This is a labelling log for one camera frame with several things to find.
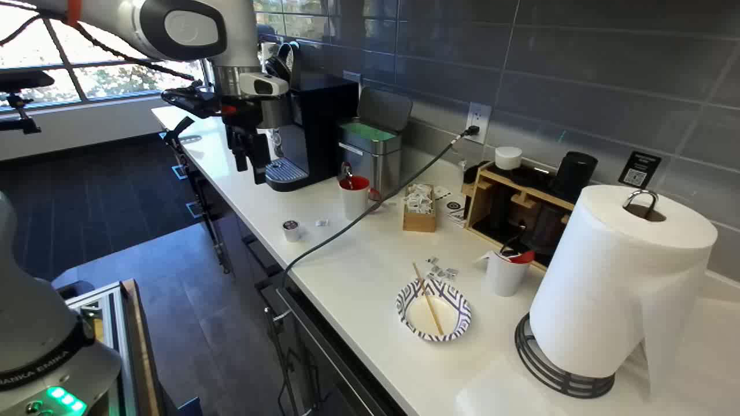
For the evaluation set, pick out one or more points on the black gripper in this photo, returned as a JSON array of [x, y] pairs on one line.
[[245, 115]]

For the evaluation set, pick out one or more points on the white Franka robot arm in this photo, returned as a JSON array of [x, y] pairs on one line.
[[116, 19]]

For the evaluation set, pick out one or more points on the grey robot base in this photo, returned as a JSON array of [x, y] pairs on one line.
[[38, 337]]

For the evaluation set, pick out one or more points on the dark counter cabinet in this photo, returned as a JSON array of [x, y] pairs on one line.
[[255, 308]]

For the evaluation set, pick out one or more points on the small wooden box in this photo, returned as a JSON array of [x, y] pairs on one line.
[[418, 218]]

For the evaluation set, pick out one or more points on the small coffee pod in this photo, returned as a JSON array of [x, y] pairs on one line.
[[291, 229]]

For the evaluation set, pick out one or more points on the black coffee machine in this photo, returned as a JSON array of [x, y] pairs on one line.
[[323, 115]]

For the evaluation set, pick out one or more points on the white cup with red contents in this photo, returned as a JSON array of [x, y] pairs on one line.
[[355, 200]]

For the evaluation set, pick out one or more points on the metal bin with green lid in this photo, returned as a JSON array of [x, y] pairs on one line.
[[371, 157]]

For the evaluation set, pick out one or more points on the small scattered packets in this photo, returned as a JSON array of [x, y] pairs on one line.
[[443, 268]]

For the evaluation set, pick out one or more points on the wooden stir stick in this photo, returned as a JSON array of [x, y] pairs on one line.
[[427, 301]]

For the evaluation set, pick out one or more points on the wooden organizer rack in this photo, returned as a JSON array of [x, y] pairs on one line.
[[492, 202]]

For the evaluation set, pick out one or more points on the small white cup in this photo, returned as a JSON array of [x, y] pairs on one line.
[[507, 157]]

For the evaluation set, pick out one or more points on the patterned paper bowl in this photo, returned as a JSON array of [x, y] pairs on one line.
[[454, 315]]

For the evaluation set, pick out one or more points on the white mug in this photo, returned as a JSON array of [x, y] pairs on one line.
[[504, 275]]

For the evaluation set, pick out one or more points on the red packet in mug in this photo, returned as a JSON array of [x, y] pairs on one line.
[[523, 256]]

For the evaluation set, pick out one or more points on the black cylindrical container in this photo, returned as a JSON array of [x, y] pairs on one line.
[[577, 174]]

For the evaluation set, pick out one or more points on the white paper towel roll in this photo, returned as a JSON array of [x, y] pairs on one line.
[[609, 285]]

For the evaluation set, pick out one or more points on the black QR code sign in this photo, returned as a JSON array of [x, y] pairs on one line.
[[638, 170]]

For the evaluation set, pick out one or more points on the black clamp mount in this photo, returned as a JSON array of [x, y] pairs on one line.
[[175, 129]]

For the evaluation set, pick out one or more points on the aluminium frame cart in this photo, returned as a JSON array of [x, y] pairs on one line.
[[116, 324]]

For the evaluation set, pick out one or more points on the white wall outlet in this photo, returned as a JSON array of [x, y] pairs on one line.
[[478, 115]]

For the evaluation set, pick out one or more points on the black camera stand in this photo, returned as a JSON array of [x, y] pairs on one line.
[[18, 84]]

